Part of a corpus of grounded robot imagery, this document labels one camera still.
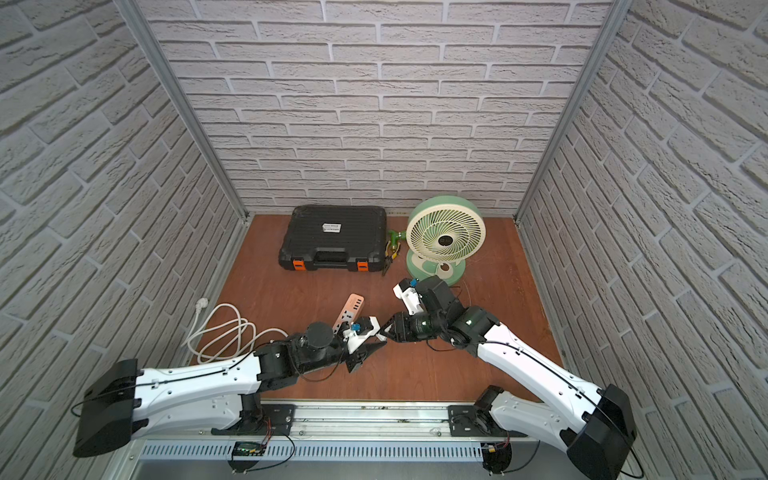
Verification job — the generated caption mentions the pink power strip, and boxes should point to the pink power strip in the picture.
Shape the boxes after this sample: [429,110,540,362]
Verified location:
[333,294,364,333]

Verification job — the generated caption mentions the green and cream desk fan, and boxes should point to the green and cream desk fan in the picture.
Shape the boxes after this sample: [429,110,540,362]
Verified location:
[405,195,486,286]

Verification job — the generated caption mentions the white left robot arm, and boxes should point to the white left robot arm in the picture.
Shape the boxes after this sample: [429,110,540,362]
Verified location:
[73,317,386,458]

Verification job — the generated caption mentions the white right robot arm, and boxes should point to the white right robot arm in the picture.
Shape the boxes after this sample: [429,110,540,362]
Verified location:
[381,276,637,479]

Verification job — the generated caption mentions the black plastic tool case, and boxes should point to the black plastic tool case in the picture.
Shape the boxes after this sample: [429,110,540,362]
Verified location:
[278,204,387,272]

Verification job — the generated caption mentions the small green circuit board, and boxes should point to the small green circuit board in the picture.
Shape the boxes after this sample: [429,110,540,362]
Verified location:
[232,442,268,458]

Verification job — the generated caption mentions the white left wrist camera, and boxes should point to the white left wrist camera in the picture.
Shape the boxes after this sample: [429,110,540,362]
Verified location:
[342,316,380,339]

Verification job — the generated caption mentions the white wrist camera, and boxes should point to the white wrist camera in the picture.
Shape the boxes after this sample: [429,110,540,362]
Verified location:
[342,316,380,339]
[393,279,424,316]

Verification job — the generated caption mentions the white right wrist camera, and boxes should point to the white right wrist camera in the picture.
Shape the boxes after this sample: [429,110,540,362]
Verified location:
[393,279,424,316]

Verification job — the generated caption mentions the yellow handled pliers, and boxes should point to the yellow handled pliers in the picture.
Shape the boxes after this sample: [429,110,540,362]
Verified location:
[381,242,400,276]

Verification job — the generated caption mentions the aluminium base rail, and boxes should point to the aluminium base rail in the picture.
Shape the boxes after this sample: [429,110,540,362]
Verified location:
[103,400,581,479]

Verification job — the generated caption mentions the green garden hose nozzle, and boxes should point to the green garden hose nozzle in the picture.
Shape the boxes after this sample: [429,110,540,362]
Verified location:
[387,230,407,252]

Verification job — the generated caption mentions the white power strip cable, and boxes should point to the white power strip cable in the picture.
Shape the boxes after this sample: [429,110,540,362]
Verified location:
[185,302,289,365]

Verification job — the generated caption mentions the black round connector under rail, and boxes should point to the black round connector under rail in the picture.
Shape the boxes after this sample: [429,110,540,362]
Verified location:
[481,443,512,475]

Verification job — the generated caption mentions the aluminium corner frame post left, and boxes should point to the aluminium corner frame post left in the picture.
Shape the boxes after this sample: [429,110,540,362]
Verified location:
[115,0,249,223]

